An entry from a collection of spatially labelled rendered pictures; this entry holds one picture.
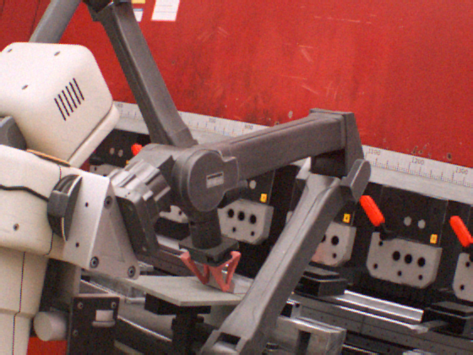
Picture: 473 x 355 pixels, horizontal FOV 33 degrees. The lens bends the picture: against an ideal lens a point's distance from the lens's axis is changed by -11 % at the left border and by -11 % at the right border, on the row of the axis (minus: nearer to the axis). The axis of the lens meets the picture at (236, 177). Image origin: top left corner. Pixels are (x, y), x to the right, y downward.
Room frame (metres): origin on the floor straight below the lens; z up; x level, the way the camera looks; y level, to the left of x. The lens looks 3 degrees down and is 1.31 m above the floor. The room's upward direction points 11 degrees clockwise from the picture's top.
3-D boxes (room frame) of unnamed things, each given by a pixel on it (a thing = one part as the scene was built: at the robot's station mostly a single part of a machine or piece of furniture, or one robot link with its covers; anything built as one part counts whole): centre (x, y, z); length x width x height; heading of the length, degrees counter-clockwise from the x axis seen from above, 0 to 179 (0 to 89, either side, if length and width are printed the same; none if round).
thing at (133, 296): (2.14, 0.36, 0.92); 0.50 x 0.06 x 0.10; 49
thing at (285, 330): (1.74, -0.10, 0.92); 0.39 x 0.06 x 0.10; 49
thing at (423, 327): (1.64, -0.47, 1.01); 0.26 x 0.12 x 0.05; 139
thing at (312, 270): (1.90, -0.16, 1.01); 0.26 x 0.12 x 0.05; 139
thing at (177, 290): (1.66, 0.04, 1.00); 0.26 x 0.18 x 0.01; 139
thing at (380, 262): (1.53, -0.34, 1.18); 0.15 x 0.09 x 0.17; 49
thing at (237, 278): (1.78, -0.06, 1.05); 0.10 x 0.02 x 0.10; 49
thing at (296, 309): (1.75, -0.09, 0.99); 0.20 x 0.03 x 0.03; 49
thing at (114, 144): (2.05, 0.26, 1.18); 0.15 x 0.09 x 0.17; 49
